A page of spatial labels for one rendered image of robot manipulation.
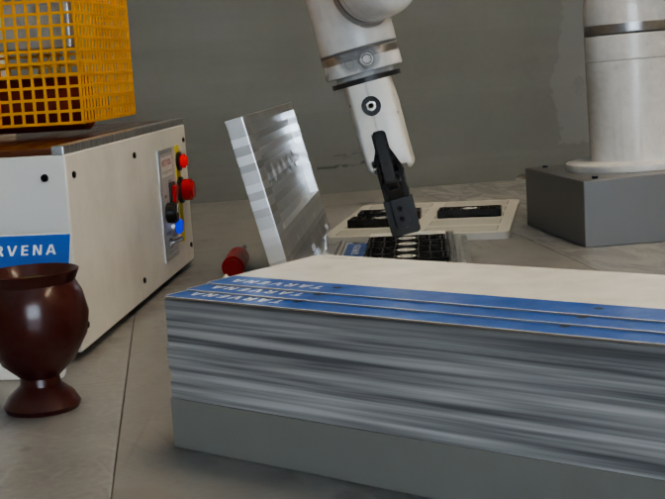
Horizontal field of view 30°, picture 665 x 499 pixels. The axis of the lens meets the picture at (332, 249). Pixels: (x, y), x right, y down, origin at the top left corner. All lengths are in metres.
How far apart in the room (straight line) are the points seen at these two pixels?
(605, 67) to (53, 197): 0.87
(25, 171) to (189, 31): 2.51
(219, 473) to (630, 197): 0.97
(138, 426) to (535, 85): 2.97
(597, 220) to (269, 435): 0.91
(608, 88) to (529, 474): 1.11
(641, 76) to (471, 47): 2.03
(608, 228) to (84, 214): 0.75
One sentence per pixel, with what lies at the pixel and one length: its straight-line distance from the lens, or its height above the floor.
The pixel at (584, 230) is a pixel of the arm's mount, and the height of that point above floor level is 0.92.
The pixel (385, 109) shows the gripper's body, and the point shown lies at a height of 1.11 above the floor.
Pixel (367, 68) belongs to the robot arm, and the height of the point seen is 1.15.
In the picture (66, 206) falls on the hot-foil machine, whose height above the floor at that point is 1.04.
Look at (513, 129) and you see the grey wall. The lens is 3.78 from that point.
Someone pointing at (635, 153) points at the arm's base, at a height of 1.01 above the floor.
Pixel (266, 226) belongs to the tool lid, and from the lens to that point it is 1.22.
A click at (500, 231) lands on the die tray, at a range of 1.77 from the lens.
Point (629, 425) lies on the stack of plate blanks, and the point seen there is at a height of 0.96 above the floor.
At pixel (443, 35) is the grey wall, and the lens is 3.73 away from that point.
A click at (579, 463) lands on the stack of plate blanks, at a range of 0.68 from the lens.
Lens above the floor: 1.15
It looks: 8 degrees down
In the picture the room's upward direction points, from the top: 3 degrees counter-clockwise
